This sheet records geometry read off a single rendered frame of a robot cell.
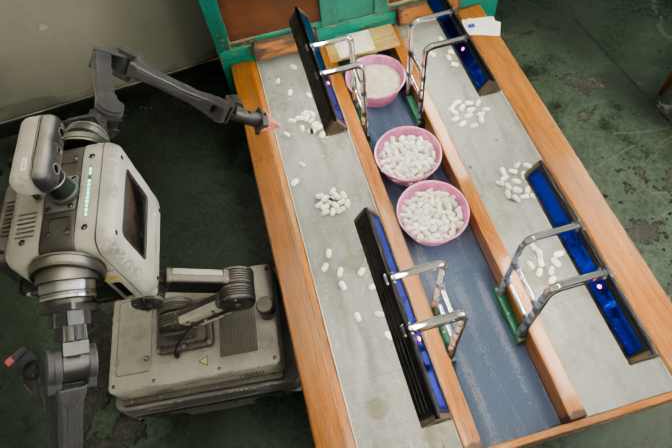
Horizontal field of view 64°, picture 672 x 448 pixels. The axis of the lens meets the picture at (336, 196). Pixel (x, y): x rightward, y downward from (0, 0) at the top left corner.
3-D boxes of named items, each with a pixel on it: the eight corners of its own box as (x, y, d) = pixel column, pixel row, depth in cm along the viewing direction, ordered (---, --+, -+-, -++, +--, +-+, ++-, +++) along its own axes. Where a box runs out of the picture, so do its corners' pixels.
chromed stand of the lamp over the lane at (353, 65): (328, 153, 227) (316, 77, 189) (317, 118, 237) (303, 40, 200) (371, 142, 228) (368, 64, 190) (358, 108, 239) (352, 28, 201)
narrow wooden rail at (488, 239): (560, 427, 166) (571, 420, 157) (384, 43, 262) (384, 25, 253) (577, 422, 166) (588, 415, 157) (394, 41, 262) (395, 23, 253)
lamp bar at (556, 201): (629, 366, 137) (640, 359, 131) (522, 175, 170) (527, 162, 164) (658, 358, 138) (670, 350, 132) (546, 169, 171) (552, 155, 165)
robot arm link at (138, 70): (108, 74, 190) (116, 48, 185) (114, 69, 195) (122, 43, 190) (220, 128, 200) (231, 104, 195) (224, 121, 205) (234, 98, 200)
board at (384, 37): (331, 63, 242) (331, 61, 241) (323, 41, 250) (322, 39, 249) (400, 46, 245) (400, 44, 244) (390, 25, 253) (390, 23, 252)
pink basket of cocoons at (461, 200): (409, 262, 197) (410, 250, 189) (387, 203, 211) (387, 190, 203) (477, 243, 199) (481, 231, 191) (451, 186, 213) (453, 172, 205)
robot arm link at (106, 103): (84, 61, 189) (91, 36, 184) (124, 72, 196) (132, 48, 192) (89, 135, 159) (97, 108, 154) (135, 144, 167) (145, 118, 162)
